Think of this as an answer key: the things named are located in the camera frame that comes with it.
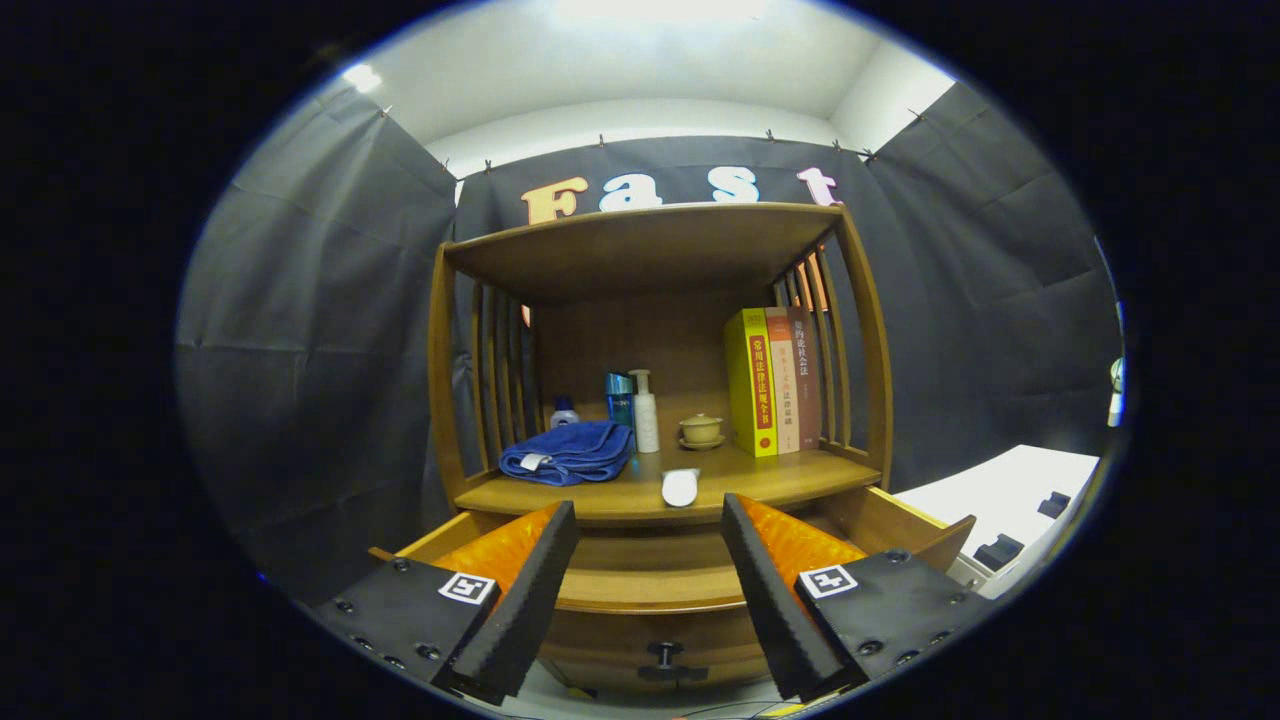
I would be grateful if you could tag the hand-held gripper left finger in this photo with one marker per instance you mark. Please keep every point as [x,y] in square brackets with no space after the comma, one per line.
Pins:
[525,610]

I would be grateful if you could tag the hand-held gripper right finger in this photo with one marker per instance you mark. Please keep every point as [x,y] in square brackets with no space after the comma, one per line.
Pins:
[775,610]

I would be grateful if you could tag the wooden drawer with black knob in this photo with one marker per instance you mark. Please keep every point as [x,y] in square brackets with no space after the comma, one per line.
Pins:
[620,625]

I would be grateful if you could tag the white green tube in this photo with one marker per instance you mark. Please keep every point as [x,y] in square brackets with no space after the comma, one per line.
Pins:
[680,488]

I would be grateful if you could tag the wooden countertop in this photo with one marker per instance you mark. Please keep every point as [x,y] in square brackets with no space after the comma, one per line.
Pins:
[760,480]

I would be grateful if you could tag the white side cabinet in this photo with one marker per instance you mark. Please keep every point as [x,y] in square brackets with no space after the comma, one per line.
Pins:
[990,490]

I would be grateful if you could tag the wooden cabinet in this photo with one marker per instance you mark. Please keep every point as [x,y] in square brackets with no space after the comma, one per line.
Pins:
[640,250]

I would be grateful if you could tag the folded blue towel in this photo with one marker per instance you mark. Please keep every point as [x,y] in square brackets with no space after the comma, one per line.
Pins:
[570,450]

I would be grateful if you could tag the beige lidded teacup with saucer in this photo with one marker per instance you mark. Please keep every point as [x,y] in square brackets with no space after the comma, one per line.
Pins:
[701,430]

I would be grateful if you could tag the small white blue-capped bottle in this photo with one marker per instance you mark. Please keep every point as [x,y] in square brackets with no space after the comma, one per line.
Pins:
[565,415]

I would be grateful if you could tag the cream orange book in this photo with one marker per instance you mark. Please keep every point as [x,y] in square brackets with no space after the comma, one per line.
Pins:
[785,390]

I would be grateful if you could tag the thick yellow book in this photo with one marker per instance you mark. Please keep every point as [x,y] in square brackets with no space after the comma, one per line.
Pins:
[745,390]

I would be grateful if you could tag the brown book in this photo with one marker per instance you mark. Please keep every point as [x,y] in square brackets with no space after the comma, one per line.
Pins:
[808,390]

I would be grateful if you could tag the white pump bottle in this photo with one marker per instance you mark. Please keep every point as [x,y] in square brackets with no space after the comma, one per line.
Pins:
[647,420]

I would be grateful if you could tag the small black block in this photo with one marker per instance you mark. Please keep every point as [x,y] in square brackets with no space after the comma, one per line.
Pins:
[1053,505]
[998,553]

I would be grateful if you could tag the teal blue bottle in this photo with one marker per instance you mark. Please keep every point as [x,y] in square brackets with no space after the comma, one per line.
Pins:
[619,395]

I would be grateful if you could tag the white round stand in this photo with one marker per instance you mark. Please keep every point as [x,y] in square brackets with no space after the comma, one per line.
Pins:
[1115,400]

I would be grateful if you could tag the ceiling light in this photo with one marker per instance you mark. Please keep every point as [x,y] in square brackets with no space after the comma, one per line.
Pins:
[362,78]

